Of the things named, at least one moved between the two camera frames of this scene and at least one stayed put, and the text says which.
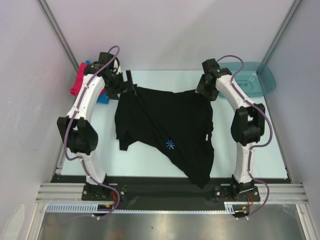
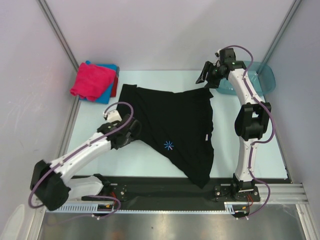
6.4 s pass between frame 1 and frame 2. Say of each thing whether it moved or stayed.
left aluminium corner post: stayed
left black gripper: moved
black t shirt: stayed
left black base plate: stayed
